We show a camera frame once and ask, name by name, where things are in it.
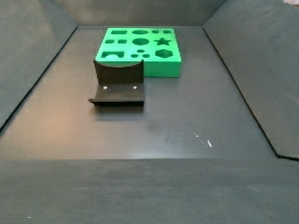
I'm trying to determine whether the black curved holder stand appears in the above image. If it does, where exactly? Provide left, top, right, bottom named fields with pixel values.
left=88, top=61, right=145, bottom=105

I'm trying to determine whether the green shape sorter block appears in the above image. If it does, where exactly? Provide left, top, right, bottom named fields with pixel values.
left=95, top=27, right=183, bottom=78

